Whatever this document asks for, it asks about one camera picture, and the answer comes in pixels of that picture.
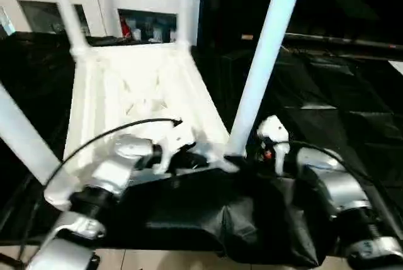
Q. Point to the small white cup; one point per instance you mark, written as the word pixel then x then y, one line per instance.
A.
pixel 137 34

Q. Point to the black plastic mat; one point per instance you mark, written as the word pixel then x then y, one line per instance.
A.
pixel 315 109

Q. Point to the white plastic table top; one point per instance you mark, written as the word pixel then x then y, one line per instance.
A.
pixel 126 87

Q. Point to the white flat board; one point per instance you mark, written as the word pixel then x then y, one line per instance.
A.
pixel 396 67

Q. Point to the white plastic table leg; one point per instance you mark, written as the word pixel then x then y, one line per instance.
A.
pixel 67 12
pixel 264 56
pixel 28 134
pixel 183 5

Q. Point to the red box in cabinet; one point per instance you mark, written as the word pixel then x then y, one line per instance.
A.
pixel 126 27

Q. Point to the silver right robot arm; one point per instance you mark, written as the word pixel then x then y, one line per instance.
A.
pixel 340 182

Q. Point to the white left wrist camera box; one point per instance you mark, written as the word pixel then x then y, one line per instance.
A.
pixel 176 144

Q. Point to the black stand rod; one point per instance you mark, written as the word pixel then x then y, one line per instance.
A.
pixel 12 259

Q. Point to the small white label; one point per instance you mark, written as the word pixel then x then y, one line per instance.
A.
pixel 247 36

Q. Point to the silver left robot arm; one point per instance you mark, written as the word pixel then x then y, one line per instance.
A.
pixel 119 163

